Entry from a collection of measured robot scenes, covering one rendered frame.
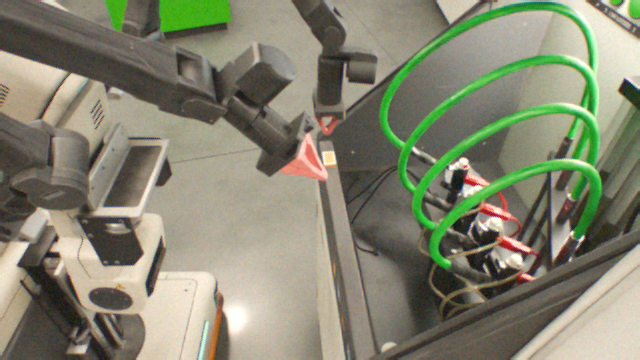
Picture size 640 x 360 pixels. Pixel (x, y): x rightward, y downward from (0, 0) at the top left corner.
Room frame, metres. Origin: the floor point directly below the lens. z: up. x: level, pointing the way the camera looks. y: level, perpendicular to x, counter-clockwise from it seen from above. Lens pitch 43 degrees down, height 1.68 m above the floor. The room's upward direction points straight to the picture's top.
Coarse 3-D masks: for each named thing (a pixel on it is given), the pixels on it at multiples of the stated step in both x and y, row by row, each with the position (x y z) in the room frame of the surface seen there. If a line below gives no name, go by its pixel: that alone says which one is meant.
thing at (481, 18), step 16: (480, 16) 0.66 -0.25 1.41; (496, 16) 0.66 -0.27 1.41; (576, 16) 0.67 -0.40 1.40; (448, 32) 0.66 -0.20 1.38; (592, 32) 0.68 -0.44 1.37; (432, 48) 0.65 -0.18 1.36; (592, 48) 0.68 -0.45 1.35; (416, 64) 0.65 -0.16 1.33; (592, 64) 0.68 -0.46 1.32; (400, 80) 0.65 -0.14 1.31; (384, 96) 0.65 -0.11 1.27; (384, 112) 0.65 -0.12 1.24; (384, 128) 0.65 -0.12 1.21; (576, 128) 0.68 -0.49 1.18; (400, 144) 0.65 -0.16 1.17
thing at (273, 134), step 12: (264, 108) 0.53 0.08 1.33; (264, 120) 0.52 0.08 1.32; (276, 120) 0.52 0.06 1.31; (300, 120) 0.53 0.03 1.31; (240, 132) 0.52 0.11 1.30; (252, 132) 0.51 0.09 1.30; (264, 132) 0.51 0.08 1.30; (276, 132) 0.51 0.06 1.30; (288, 132) 0.52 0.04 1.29; (300, 132) 0.50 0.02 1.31; (264, 144) 0.50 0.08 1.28; (276, 144) 0.50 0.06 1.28; (288, 144) 0.49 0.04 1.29; (264, 156) 0.52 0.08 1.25
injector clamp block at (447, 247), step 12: (456, 204) 0.68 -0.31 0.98; (432, 216) 0.64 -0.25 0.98; (444, 216) 0.64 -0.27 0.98; (420, 228) 0.67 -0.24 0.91; (456, 228) 0.64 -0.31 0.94; (444, 240) 0.57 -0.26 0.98; (444, 252) 0.54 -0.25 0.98; (456, 252) 0.54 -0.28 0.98; (432, 264) 0.58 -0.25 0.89; (468, 264) 0.51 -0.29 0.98; (432, 276) 0.56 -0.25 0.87; (444, 276) 0.52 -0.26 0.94; (456, 276) 0.49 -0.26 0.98; (492, 276) 0.49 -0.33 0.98; (444, 288) 0.50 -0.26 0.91; (456, 288) 0.47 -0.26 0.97; (456, 300) 0.45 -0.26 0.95; (468, 300) 0.43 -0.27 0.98; (480, 300) 0.44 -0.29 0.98; (444, 312) 0.49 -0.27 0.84; (456, 312) 0.44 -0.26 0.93
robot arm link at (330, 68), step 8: (320, 56) 0.86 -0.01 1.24; (328, 56) 0.86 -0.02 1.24; (344, 56) 0.85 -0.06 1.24; (320, 64) 0.84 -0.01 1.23; (328, 64) 0.83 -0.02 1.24; (336, 64) 0.83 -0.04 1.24; (344, 64) 0.85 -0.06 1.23; (320, 72) 0.84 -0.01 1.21; (328, 72) 0.83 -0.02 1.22; (336, 72) 0.84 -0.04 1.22; (320, 80) 0.84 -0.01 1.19; (328, 80) 0.83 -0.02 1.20; (336, 80) 0.84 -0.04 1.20
